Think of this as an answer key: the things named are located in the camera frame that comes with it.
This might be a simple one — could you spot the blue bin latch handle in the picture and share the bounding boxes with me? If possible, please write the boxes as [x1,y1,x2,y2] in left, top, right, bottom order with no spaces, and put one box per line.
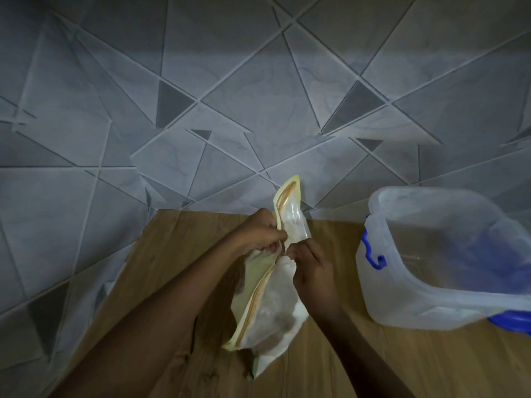
[361,214,387,271]

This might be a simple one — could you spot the translucent plastic storage bin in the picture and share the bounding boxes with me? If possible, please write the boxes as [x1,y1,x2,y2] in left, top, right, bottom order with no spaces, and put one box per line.
[355,185,531,332]

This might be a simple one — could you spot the person's left forearm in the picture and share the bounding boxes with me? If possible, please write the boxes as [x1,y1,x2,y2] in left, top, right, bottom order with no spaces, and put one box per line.
[49,238,249,398]

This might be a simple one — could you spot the person's right forearm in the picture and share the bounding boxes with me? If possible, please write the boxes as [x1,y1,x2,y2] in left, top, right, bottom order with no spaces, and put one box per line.
[306,304,415,398]

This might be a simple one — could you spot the yellow zippered clear pouch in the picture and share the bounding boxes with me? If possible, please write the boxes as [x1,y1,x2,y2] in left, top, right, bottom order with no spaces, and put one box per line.
[222,175,313,379]

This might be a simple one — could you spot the person's left hand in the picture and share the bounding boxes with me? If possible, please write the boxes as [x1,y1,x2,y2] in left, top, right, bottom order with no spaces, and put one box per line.
[227,208,289,257]

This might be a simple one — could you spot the person's right hand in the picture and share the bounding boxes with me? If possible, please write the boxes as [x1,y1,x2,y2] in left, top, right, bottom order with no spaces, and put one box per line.
[285,239,332,315]

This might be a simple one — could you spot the blue bin lid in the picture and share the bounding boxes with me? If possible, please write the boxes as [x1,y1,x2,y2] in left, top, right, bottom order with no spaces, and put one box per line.
[487,311,531,336]

